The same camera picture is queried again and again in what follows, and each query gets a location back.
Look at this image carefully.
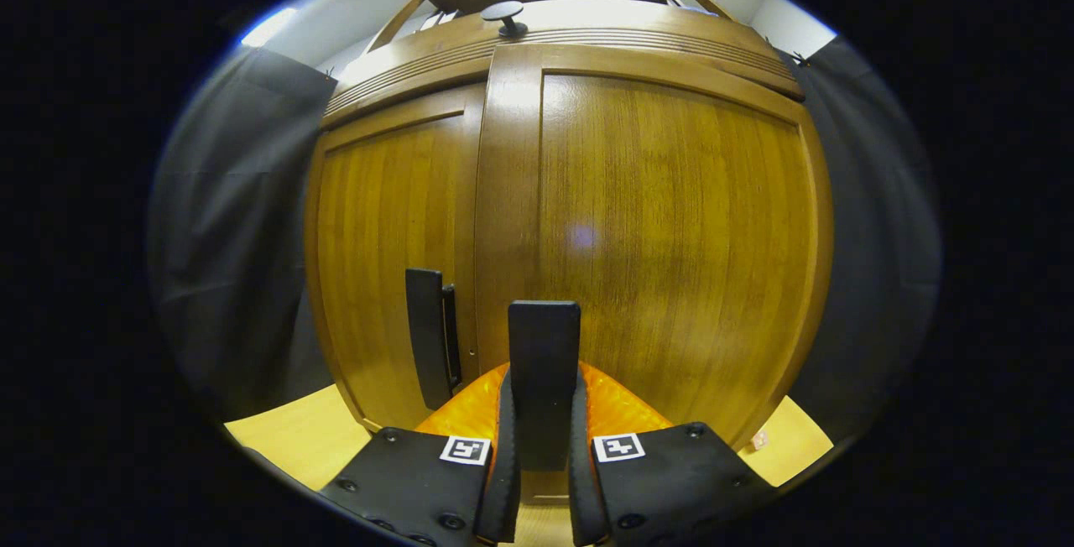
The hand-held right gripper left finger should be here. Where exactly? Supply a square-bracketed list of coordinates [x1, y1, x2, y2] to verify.
[317, 362, 523, 547]

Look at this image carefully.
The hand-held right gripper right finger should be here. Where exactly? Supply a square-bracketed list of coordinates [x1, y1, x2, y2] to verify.
[569, 362, 777, 547]

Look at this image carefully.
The black door handle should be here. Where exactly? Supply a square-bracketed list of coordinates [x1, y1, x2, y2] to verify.
[405, 268, 462, 411]
[508, 301, 581, 472]

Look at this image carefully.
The wooden cabinet door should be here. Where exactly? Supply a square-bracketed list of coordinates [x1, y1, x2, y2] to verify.
[304, 81, 487, 433]
[474, 44, 834, 451]

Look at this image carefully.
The wooden cabinet drawer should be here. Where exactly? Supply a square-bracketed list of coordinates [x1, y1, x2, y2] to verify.
[321, 0, 805, 130]

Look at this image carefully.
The black round drawer knob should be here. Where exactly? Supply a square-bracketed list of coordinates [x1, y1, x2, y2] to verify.
[481, 1, 529, 39]

